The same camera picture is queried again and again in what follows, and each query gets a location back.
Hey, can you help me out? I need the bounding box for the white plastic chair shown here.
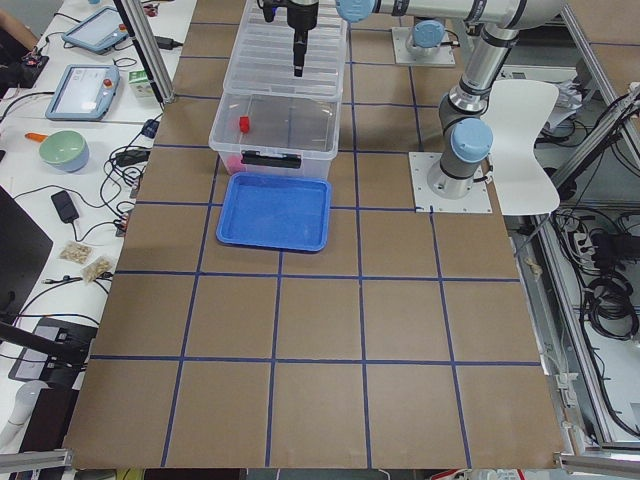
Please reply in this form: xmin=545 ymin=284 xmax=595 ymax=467
xmin=482 ymin=79 xmax=560 ymax=216

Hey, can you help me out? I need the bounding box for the blue plastic tray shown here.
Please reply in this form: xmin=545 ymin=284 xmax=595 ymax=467
xmin=216 ymin=172 xmax=332 ymax=252

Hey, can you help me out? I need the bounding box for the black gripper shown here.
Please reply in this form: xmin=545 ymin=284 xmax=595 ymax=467
xmin=257 ymin=0 xmax=319 ymax=77

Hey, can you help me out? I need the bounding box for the red block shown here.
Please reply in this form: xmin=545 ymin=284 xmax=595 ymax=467
xmin=238 ymin=116 xmax=250 ymax=133

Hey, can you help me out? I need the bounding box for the teach pendant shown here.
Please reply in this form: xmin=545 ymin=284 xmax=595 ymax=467
xmin=45 ymin=64 xmax=120 ymax=121
xmin=62 ymin=6 xmax=128 ymax=54

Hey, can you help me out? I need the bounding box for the black power adapter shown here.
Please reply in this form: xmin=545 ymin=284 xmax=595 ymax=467
xmin=51 ymin=190 xmax=79 ymax=224

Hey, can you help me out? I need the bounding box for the clear plastic storage box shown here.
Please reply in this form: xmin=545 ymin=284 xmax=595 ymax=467
xmin=209 ymin=94 xmax=341 ymax=179

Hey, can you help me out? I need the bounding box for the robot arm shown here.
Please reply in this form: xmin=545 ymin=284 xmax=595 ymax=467
xmin=335 ymin=0 xmax=565 ymax=200

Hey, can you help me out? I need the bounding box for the green bowl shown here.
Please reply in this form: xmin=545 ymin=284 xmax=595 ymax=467
xmin=39 ymin=130 xmax=89 ymax=173

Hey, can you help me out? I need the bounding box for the green white carton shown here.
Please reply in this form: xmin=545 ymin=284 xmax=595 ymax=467
xmin=127 ymin=70 xmax=155 ymax=98

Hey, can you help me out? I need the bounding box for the teach pendant far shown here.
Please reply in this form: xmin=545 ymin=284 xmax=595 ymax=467
xmin=62 ymin=6 xmax=128 ymax=54

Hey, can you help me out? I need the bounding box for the aluminium frame post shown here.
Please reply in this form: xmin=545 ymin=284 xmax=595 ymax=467
xmin=113 ymin=0 xmax=175 ymax=105

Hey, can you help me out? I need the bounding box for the black box latch handle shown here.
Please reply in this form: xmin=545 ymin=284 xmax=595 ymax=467
xmin=241 ymin=150 xmax=302 ymax=169

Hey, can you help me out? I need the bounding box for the teach pendant near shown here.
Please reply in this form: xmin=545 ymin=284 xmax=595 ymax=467
xmin=45 ymin=64 xmax=120 ymax=121

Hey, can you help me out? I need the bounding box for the clear plastic box lid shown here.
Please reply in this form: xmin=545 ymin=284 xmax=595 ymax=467
xmin=224 ymin=1 xmax=347 ymax=102

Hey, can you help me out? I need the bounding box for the toy carrot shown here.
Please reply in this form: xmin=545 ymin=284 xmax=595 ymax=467
xmin=25 ymin=132 xmax=48 ymax=143

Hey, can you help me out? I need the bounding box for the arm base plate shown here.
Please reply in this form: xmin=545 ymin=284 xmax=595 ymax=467
xmin=391 ymin=25 xmax=456 ymax=68
xmin=408 ymin=152 xmax=493 ymax=214

